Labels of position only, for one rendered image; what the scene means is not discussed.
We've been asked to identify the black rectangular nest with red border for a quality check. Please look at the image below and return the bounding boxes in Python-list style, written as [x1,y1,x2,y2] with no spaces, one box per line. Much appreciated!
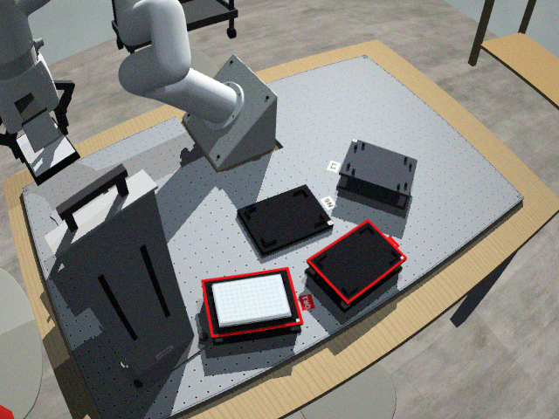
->
[305,219,407,313]
[201,267,303,346]

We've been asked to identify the white microplate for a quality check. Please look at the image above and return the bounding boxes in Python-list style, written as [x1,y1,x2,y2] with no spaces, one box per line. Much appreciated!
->
[212,274,292,327]

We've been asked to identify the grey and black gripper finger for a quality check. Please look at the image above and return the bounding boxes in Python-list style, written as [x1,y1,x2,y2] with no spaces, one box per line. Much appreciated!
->
[0,130,25,163]
[52,80,75,135]

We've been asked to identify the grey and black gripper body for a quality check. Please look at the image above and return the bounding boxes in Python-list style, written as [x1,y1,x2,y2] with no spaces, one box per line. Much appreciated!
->
[0,53,59,134]

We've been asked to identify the dark grey rectangular nest with corner posts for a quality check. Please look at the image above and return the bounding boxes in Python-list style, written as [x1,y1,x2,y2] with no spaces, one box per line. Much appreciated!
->
[336,138,418,210]

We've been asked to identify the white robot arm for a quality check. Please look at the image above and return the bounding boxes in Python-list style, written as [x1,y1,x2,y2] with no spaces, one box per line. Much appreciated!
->
[0,0,245,153]

